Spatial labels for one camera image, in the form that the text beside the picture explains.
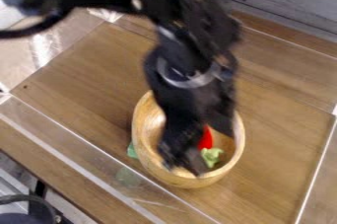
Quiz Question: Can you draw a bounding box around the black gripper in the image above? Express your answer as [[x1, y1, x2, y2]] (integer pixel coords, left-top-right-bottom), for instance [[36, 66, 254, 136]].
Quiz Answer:
[[155, 83, 235, 177]]

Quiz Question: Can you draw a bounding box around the red plush strawberry toy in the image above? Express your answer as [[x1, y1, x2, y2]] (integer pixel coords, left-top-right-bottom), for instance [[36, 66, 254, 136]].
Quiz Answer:
[[195, 124, 225, 170]]

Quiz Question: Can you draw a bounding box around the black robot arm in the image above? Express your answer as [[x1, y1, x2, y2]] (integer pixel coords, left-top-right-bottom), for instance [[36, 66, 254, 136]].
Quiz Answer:
[[0, 0, 241, 176]]

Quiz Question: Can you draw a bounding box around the wooden brown bowl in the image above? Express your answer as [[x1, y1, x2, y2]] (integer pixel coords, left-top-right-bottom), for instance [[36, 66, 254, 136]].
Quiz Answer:
[[131, 91, 246, 189]]

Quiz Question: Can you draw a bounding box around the green block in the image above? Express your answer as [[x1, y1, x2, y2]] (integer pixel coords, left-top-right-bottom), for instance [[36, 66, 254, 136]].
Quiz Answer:
[[126, 142, 138, 159]]

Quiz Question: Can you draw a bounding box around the black clamp base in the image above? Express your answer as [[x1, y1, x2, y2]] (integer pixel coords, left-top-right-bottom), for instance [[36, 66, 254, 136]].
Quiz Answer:
[[28, 192, 73, 224]]

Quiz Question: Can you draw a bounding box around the clear acrylic tray wall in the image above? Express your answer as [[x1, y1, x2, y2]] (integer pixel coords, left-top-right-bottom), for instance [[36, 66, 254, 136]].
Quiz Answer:
[[0, 4, 337, 224]]

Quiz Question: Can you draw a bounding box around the clear acrylic corner bracket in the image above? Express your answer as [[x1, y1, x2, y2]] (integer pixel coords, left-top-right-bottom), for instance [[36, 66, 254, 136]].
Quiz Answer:
[[86, 8, 122, 23]]

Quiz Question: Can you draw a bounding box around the black cable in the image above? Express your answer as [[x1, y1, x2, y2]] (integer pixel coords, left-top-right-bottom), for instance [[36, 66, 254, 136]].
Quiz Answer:
[[0, 193, 57, 224]]

